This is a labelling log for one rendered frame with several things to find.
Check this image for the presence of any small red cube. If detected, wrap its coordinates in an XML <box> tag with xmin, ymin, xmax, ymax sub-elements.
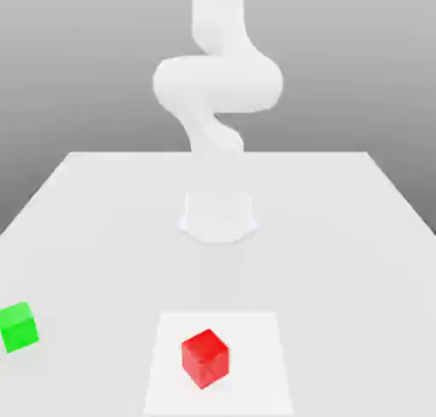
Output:
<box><xmin>181</xmin><ymin>328</ymin><xmax>230</xmax><ymax>391</ymax></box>

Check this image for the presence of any small green cube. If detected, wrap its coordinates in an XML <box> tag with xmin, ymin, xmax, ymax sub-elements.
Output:
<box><xmin>0</xmin><ymin>300</ymin><xmax>40</xmax><ymax>355</ymax></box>

